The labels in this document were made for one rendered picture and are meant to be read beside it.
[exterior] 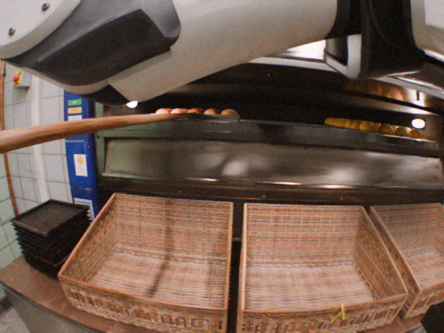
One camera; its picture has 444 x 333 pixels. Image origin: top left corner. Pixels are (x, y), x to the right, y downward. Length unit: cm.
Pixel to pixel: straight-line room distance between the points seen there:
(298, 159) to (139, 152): 68
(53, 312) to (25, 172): 93
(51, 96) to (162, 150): 71
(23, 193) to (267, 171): 149
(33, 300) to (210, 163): 93
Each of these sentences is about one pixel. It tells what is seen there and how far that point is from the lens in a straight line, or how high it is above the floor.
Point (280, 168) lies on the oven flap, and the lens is 94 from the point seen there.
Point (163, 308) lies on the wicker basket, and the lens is 68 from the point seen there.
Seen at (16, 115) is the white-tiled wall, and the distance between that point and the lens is 160.
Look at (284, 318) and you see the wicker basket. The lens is 67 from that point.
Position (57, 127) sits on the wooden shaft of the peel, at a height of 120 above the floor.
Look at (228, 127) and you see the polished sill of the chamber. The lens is 90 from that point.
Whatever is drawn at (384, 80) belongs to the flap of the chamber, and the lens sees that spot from 94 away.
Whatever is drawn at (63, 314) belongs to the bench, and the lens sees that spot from 91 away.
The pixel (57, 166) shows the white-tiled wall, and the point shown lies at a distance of 133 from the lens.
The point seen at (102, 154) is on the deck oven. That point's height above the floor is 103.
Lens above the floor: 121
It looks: 13 degrees down
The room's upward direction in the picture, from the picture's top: 2 degrees clockwise
